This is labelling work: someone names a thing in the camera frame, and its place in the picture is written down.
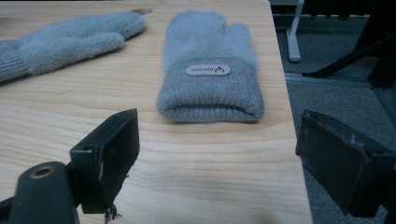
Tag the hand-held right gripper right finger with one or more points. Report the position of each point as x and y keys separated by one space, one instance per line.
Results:
x=336 y=165

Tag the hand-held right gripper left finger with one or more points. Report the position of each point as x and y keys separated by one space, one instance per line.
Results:
x=109 y=161

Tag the grey fuzzy glove with label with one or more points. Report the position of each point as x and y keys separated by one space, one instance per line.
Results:
x=208 y=62

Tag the black stand leg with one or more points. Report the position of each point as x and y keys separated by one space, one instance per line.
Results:
x=358 y=46

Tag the white metal stand leg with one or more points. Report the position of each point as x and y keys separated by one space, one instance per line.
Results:
x=294 y=34

